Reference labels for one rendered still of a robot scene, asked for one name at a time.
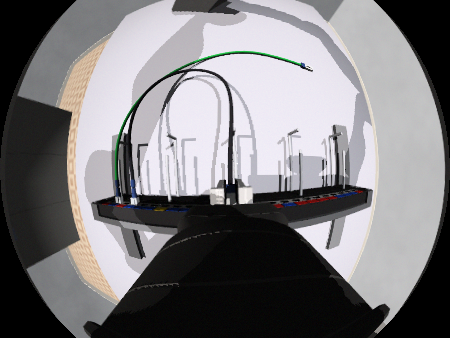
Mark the black cable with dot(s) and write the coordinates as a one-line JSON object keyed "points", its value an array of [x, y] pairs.
{"points": [[231, 123]]}

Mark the green patch cord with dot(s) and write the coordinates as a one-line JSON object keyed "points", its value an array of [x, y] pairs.
{"points": [[117, 184]]}

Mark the dark grey rack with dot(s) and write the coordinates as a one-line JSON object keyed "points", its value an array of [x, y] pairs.
{"points": [[161, 214]]}

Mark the white cable plug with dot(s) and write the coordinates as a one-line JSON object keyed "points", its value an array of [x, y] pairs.
{"points": [[230, 192], [307, 67]]}

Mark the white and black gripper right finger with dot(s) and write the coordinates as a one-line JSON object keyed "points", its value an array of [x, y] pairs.
{"points": [[243, 194]]}

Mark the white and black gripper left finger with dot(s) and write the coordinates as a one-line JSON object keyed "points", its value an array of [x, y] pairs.
{"points": [[218, 194]]}

